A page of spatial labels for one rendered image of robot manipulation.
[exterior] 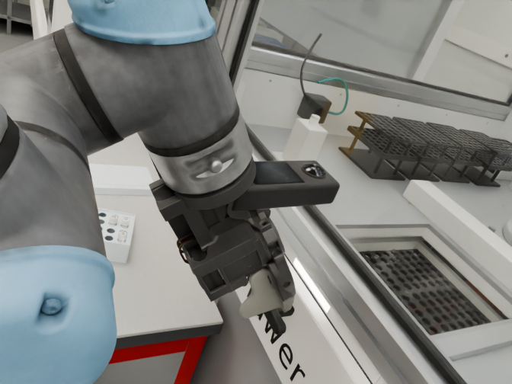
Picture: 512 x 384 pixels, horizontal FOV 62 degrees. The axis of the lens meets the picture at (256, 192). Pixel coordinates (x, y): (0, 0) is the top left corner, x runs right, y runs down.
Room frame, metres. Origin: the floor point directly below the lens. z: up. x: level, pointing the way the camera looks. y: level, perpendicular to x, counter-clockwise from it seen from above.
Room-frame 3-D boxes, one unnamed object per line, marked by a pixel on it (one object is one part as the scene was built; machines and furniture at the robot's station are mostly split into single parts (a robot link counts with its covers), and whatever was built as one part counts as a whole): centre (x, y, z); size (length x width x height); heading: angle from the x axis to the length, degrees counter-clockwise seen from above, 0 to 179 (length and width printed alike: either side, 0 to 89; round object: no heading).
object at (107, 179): (0.73, 0.27, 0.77); 0.13 x 0.09 x 0.02; 126
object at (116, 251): (0.54, 0.23, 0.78); 0.12 x 0.08 x 0.04; 108
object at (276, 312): (0.39, -0.07, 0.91); 0.07 x 0.04 x 0.01; 35
